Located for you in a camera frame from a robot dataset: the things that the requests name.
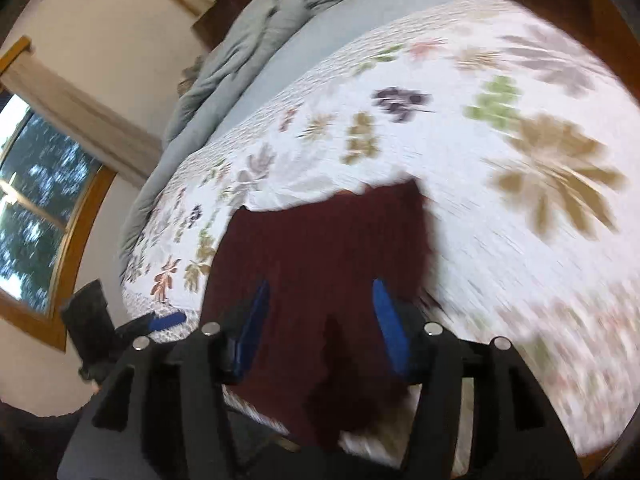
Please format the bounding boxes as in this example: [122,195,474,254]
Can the beige window valance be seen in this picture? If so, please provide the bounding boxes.
[1,52,160,188]

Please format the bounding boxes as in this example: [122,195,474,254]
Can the light blue bed sheet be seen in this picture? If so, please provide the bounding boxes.
[205,0,456,145]

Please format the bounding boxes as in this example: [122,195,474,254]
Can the grey crumpled blanket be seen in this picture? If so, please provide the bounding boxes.
[118,0,343,272]

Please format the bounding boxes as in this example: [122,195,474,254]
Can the floral white bed quilt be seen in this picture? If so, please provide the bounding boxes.
[122,0,639,454]

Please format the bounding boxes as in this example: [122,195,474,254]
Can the maroon pants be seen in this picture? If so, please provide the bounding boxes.
[201,180,430,446]

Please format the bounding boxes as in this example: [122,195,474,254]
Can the window with wooden frame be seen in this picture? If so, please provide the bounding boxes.
[1,91,115,350]

